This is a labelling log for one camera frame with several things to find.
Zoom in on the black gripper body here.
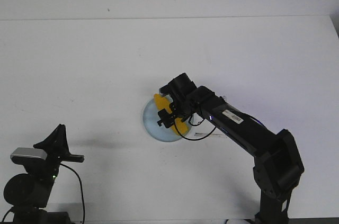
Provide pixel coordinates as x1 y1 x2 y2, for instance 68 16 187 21
165 73 197 120

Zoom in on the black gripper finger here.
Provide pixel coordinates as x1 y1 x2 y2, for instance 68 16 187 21
33 124 63 154
157 117 175 128
158 109 175 118
59 124 70 156

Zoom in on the yellow toy corn cob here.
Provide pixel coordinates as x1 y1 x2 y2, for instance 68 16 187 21
154 94 189 136

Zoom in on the light blue round plate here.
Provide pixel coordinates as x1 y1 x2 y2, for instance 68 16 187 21
142 99 182 142

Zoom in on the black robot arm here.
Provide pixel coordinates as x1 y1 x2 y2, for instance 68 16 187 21
3 73 197 223
159 85 305 223

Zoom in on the clear tape strip horizontal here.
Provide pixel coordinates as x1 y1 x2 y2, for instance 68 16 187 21
194 132 227 138

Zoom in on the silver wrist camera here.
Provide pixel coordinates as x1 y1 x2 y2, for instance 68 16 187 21
158 86 171 97
10 147 47 165

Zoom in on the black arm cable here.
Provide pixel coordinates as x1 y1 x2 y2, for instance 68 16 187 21
59 164 86 223
173 112 217 141

